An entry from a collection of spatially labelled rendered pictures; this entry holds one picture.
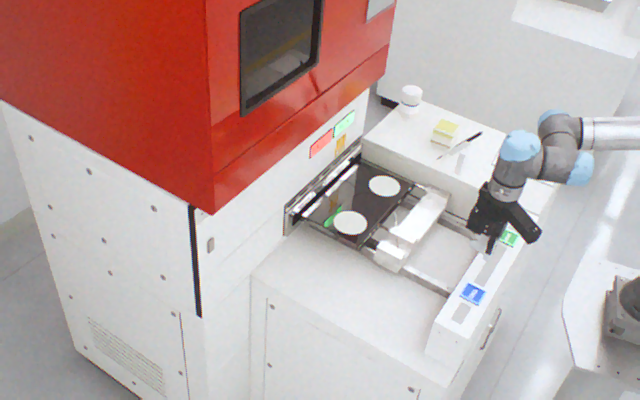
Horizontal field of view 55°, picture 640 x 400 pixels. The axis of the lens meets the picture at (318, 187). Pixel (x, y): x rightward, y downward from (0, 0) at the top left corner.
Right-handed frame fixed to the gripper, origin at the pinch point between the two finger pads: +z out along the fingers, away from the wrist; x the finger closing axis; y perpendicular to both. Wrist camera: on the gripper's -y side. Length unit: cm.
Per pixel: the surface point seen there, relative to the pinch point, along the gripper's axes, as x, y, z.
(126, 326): 40, 93, 59
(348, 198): -18, 49, 21
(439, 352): 14.0, 1.5, 24.8
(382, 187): -30, 43, 21
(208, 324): 38, 59, 33
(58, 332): 35, 146, 111
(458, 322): 10.3, 0.1, 15.1
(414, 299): -1.0, 15.5, 28.7
